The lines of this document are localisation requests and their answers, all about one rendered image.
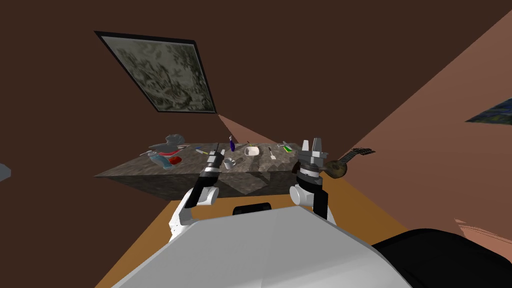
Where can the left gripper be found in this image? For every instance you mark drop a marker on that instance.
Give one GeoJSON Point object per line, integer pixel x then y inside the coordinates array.
{"type": "Point", "coordinates": [214, 158]}

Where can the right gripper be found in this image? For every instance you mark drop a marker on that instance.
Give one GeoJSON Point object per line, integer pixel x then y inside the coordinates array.
{"type": "Point", "coordinates": [312, 156]}

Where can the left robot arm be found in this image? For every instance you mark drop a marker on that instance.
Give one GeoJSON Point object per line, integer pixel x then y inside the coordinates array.
{"type": "Point", "coordinates": [200, 192]}

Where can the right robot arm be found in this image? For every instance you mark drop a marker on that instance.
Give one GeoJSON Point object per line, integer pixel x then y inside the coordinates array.
{"type": "Point", "coordinates": [440, 260]}

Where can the purple bottle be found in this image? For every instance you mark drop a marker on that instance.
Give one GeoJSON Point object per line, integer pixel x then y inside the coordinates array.
{"type": "Point", "coordinates": [232, 144]}

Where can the white mug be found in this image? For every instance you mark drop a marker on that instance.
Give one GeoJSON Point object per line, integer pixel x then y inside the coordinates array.
{"type": "Point", "coordinates": [229, 163]}

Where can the green yellow sponge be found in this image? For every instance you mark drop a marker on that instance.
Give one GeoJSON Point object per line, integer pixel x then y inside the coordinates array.
{"type": "Point", "coordinates": [288, 149]}

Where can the white square dish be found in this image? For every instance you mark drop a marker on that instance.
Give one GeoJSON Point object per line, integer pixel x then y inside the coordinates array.
{"type": "Point", "coordinates": [252, 151]}

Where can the brown guitar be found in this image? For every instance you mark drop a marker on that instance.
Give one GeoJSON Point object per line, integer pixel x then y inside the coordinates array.
{"type": "Point", "coordinates": [337, 168]}

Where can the white spatula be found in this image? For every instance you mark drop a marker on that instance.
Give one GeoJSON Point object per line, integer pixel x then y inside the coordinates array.
{"type": "Point", "coordinates": [272, 154]}

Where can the red bowl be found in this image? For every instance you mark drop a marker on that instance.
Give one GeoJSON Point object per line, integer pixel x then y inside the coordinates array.
{"type": "Point", "coordinates": [175, 160]}

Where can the dark stone table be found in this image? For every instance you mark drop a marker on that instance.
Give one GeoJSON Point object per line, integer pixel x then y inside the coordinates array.
{"type": "Point", "coordinates": [264, 170]}

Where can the grey bust statue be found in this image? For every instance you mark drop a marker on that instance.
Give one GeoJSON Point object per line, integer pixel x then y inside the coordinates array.
{"type": "Point", "coordinates": [172, 144]}

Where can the light blue bottle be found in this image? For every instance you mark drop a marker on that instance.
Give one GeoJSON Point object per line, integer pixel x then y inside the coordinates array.
{"type": "Point", "coordinates": [160, 161]}

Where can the black framed grey picture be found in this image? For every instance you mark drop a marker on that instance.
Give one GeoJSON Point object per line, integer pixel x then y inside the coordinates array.
{"type": "Point", "coordinates": [166, 74]}

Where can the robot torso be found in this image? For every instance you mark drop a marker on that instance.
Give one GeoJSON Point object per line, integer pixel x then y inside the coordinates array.
{"type": "Point", "coordinates": [256, 252]}

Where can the blue green wall picture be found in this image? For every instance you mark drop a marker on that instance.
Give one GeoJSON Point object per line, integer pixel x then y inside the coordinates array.
{"type": "Point", "coordinates": [496, 114]}

